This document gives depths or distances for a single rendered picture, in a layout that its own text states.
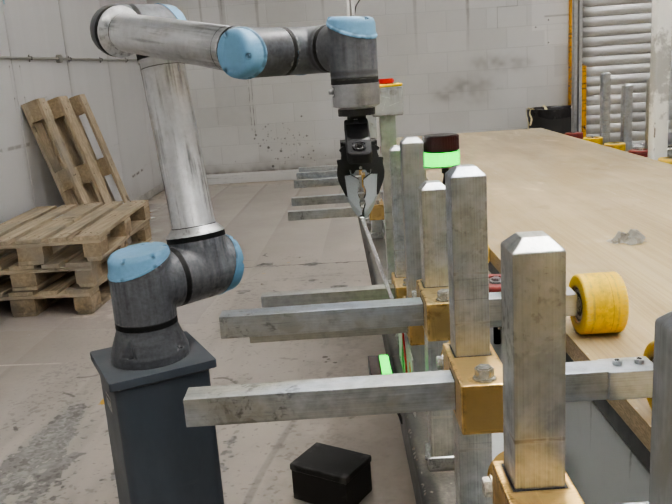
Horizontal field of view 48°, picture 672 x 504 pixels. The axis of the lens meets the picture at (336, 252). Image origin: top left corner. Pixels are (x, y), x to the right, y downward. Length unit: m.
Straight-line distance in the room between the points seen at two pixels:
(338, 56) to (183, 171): 0.64
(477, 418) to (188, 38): 1.05
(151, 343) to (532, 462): 1.40
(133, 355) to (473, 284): 1.24
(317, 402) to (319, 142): 8.32
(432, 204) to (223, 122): 8.21
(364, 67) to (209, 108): 7.79
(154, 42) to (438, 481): 1.05
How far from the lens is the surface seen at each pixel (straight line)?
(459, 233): 0.75
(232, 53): 1.43
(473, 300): 0.77
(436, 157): 1.23
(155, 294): 1.84
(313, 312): 0.98
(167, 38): 1.63
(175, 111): 1.93
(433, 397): 0.76
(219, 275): 1.93
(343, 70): 1.42
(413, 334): 1.23
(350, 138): 1.40
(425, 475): 1.12
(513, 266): 0.50
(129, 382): 1.83
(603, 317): 1.02
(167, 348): 1.87
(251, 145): 9.12
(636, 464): 0.98
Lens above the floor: 1.26
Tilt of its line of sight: 14 degrees down
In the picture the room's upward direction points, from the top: 4 degrees counter-clockwise
